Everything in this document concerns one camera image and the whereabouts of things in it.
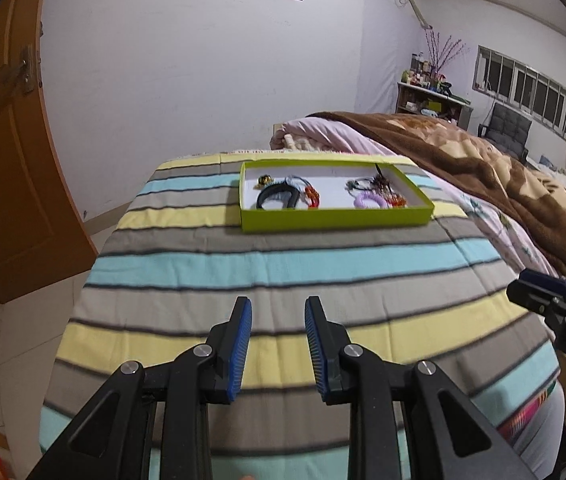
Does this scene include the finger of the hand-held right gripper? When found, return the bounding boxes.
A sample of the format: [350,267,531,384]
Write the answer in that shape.
[506,280,566,319]
[519,268,566,295]

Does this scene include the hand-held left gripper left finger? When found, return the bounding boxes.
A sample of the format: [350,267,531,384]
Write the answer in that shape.
[28,296,253,480]

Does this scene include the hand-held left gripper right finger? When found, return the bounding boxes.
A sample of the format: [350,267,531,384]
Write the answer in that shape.
[304,296,536,480]

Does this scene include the lime green shallow box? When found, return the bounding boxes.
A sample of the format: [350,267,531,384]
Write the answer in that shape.
[239,160,435,234]

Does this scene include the purple spiral hair tie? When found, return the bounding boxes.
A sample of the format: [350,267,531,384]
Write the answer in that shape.
[353,192,387,211]

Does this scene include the black wide hair band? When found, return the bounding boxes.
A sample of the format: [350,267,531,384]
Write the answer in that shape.
[256,184,300,211]

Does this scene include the black hair tie teal bead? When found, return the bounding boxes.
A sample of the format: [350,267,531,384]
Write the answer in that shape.
[345,176,379,194]

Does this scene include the striped blanket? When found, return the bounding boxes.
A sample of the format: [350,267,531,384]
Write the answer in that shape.
[38,152,562,480]

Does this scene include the colourful patterned garment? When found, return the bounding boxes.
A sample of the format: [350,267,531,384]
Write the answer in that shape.
[498,390,561,443]

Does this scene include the brown plush blanket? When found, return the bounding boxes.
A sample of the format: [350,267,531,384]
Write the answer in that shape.
[308,111,566,281]

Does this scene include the person's grey trousers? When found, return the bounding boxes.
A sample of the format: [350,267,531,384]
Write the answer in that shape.
[505,390,566,480]

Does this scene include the black padded chair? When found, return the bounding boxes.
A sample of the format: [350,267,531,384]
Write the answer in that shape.
[478,102,534,159]

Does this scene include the barred window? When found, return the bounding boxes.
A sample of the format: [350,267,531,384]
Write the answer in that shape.
[473,45,566,136]

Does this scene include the purple blossom branches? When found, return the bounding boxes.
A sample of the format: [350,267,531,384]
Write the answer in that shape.
[425,30,470,78]

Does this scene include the orange wooden door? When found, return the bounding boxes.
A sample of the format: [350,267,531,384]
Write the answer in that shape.
[0,0,99,313]

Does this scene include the metal door hinge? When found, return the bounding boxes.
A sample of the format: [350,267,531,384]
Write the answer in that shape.
[19,45,44,93]

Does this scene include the cluttered wall shelf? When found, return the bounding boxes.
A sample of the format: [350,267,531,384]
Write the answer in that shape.
[395,67,474,127]

